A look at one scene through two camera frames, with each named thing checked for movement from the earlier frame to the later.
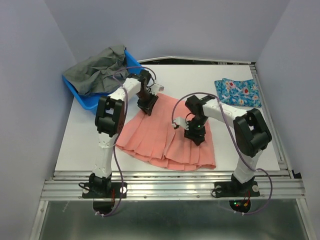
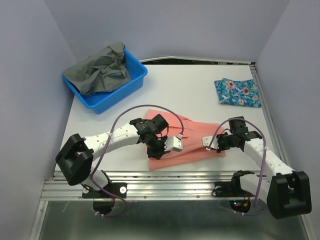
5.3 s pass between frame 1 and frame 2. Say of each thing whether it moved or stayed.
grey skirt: stayed
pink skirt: moved
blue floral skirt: stayed
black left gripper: moved
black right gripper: moved
